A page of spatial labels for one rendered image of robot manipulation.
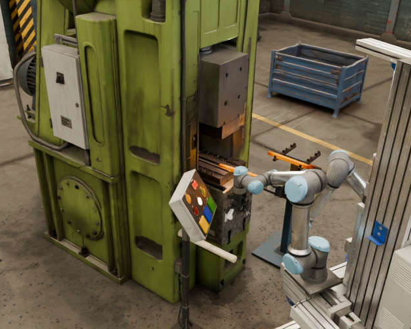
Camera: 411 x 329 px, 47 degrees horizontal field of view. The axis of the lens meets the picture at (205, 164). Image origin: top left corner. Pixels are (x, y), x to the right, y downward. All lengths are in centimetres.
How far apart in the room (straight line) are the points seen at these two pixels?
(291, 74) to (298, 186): 492
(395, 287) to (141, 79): 179
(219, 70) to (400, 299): 152
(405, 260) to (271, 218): 238
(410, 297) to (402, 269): 13
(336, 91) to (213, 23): 408
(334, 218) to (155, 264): 191
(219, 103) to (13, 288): 214
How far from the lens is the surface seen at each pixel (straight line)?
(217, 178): 313
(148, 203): 330
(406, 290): 234
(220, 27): 295
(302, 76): 697
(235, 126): 308
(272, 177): 259
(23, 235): 446
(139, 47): 287
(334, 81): 675
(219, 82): 280
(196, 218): 259
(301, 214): 232
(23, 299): 384
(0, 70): 801
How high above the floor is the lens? 257
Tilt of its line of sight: 29 degrees down
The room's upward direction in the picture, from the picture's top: 1 degrees clockwise
